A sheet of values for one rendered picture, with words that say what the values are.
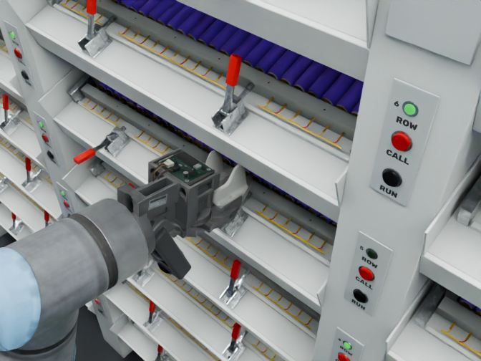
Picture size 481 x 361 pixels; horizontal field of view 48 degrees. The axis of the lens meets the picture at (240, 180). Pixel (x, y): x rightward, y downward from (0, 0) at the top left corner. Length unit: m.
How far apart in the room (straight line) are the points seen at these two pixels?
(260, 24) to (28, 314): 0.35
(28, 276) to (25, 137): 0.82
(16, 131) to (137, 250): 0.82
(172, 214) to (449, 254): 0.31
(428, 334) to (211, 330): 0.53
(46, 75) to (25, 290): 0.55
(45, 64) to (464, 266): 0.74
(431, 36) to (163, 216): 0.36
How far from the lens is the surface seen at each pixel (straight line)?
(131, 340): 1.58
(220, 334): 1.12
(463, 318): 0.70
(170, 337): 1.35
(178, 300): 1.17
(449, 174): 0.48
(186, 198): 0.62
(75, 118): 1.03
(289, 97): 0.64
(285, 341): 0.90
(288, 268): 0.75
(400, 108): 0.47
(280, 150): 0.63
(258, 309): 0.93
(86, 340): 1.78
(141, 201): 0.59
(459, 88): 0.44
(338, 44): 0.49
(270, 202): 0.77
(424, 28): 0.43
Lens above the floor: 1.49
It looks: 44 degrees down
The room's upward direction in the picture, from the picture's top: straight up
